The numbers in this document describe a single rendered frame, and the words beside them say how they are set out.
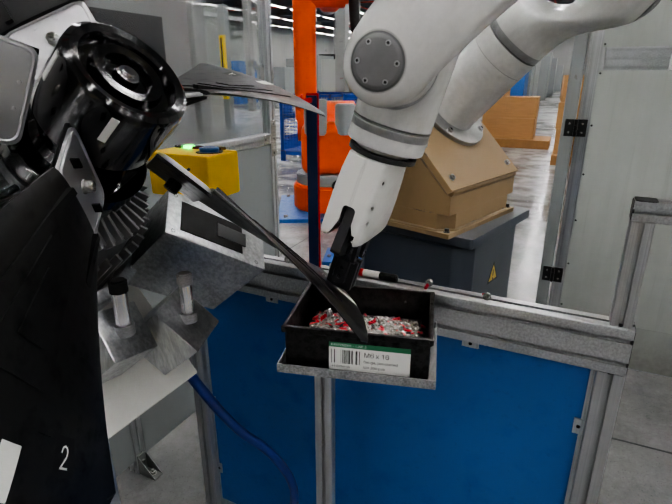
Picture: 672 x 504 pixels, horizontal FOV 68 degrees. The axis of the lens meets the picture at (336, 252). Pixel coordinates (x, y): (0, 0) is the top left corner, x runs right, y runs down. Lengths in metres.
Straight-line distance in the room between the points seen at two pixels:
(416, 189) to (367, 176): 0.47
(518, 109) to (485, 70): 8.69
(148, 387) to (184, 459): 1.21
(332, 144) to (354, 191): 3.95
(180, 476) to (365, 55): 1.58
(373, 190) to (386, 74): 0.13
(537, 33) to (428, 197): 0.33
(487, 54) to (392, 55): 0.61
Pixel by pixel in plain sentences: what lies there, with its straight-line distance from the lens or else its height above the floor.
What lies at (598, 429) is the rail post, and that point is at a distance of 0.98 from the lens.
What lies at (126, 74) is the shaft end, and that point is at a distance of 0.52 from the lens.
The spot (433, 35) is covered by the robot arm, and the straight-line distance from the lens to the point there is 0.42.
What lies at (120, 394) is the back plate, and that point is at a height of 0.86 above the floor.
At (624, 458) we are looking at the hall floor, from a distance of 2.06.
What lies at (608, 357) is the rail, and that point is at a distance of 0.89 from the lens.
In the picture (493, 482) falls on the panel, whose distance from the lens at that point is 1.09.
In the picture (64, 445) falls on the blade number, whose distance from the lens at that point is 0.41.
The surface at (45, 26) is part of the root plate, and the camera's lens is 0.63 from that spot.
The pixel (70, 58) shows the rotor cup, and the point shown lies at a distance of 0.50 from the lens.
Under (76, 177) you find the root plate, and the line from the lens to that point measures 0.48.
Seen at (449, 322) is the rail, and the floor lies 0.81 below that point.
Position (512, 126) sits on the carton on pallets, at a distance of 9.72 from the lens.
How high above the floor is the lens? 1.22
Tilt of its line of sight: 20 degrees down
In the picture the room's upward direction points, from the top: straight up
